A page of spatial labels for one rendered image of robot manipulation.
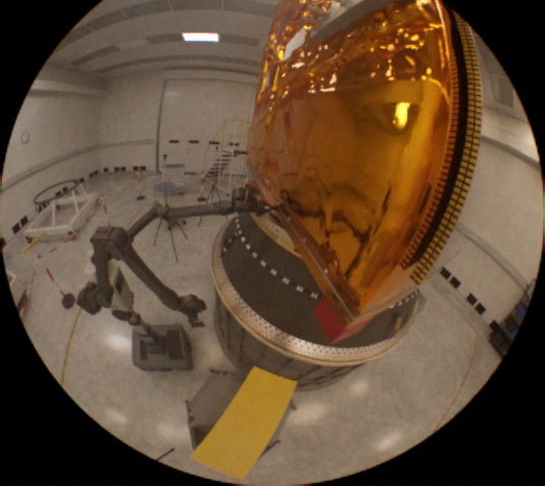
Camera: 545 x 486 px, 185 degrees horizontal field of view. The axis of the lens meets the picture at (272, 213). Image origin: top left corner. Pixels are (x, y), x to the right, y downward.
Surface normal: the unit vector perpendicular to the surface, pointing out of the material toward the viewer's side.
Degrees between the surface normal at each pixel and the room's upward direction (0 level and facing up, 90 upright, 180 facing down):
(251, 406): 0
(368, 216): 89
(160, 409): 0
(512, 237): 90
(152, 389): 0
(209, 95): 90
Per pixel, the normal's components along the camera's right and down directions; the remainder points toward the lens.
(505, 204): -0.94, -0.03
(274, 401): 0.18, -0.89
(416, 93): -0.89, 0.19
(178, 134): 0.29, 0.46
